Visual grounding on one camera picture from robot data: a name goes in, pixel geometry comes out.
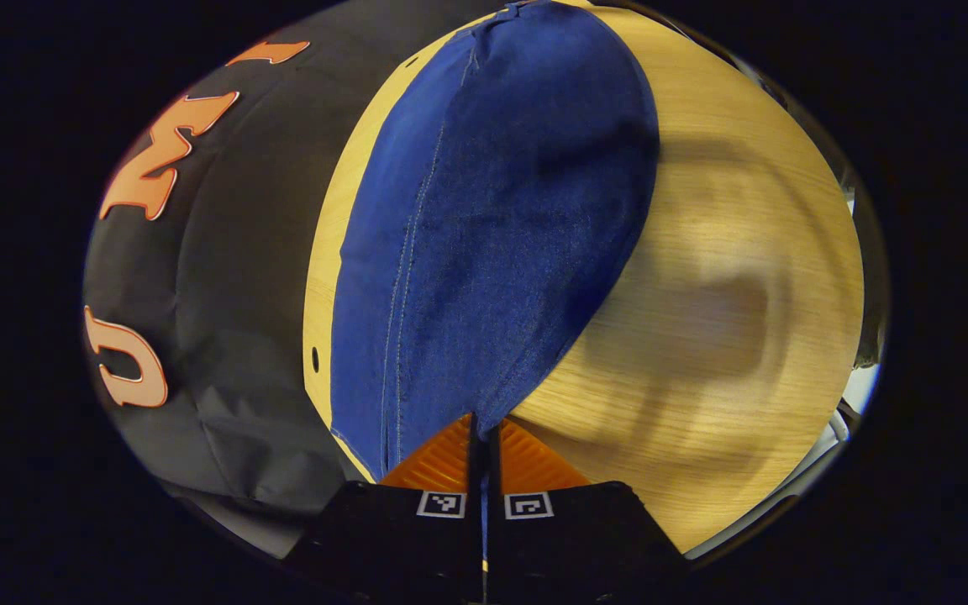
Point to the white metal frame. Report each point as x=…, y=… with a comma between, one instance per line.
x=786, y=496

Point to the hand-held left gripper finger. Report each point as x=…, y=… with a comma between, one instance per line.
x=476, y=470
x=493, y=470

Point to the blue jeans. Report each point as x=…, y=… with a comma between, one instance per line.
x=492, y=235

